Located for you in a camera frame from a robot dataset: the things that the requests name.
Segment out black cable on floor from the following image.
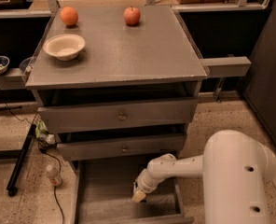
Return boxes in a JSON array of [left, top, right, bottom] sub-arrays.
[[0, 77, 65, 224]]

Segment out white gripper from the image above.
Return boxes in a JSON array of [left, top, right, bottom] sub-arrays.
[[131, 169, 161, 203]]

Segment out middle grey drawer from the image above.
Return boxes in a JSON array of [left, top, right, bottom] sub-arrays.
[[58, 133, 186, 161]]

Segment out white paper bowl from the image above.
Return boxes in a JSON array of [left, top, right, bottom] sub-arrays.
[[43, 34, 86, 61]]

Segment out black stand leg with wheel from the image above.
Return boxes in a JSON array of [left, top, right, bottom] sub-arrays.
[[7, 124, 36, 197]]

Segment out clear plastic container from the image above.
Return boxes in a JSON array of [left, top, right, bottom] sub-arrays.
[[19, 57, 36, 83]]

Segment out green chip bag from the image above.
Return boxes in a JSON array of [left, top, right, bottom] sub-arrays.
[[35, 120, 56, 146]]

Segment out grey side shelf beam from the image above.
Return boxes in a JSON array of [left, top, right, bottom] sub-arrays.
[[200, 56, 252, 78]]

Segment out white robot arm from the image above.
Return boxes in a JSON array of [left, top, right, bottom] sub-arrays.
[[132, 130, 276, 224]]

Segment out top grey drawer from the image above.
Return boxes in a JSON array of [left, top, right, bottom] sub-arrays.
[[38, 97, 198, 133]]

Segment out clear plastic bottle on floor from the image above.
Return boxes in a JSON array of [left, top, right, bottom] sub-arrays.
[[46, 165, 62, 187]]

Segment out grey drawer cabinet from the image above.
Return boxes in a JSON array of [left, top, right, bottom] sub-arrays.
[[26, 6, 206, 216]]

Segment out bottom grey open drawer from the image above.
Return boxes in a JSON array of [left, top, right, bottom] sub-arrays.
[[71, 154, 194, 224]]

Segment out red apple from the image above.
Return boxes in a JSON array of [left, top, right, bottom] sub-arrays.
[[123, 7, 141, 26]]

